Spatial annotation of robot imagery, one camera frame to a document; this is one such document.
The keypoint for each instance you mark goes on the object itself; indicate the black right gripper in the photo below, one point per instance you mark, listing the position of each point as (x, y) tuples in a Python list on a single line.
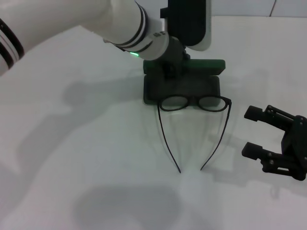
[(297, 143)]

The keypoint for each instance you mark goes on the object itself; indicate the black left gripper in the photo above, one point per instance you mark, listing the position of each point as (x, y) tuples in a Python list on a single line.
[(176, 50)]

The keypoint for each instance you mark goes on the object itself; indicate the black glasses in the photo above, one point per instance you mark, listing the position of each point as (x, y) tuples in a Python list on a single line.
[(172, 103)]

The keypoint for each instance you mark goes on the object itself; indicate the green glasses case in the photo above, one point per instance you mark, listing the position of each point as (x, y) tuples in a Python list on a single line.
[(206, 64)]

